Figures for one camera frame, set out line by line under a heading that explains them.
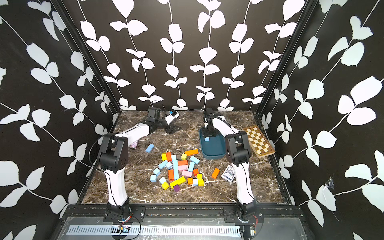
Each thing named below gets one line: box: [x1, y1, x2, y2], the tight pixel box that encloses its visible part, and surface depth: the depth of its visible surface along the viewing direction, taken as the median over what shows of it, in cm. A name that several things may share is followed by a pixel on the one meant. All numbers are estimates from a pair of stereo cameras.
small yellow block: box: [161, 181, 169, 190], surface depth 83 cm
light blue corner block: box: [150, 174, 157, 182], surface depth 85 cm
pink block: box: [181, 170, 193, 177], surface depth 88 cm
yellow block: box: [161, 152, 167, 161], surface depth 95 cm
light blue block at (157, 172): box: [153, 168, 161, 176], surface depth 88 cm
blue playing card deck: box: [221, 164, 236, 183], surface depth 88 cm
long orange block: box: [184, 149, 199, 156], surface depth 100 cm
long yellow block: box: [169, 176, 186, 189], surface depth 86 cm
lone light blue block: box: [145, 143, 155, 153], surface depth 100 cm
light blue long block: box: [158, 160, 168, 169], surface depth 92 cm
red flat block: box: [177, 160, 188, 166], surface depth 93 cm
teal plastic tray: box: [199, 127, 226, 160], surface depth 101 cm
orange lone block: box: [211, 168, 220, 179], surface depth 90 cm
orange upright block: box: [168, 169, 175, 182], surface depth 88 cm
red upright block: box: [166, 152, 172, 162], surface depth 95 cm
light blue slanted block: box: [188, 161, 195, 172], surface depth 92 cm
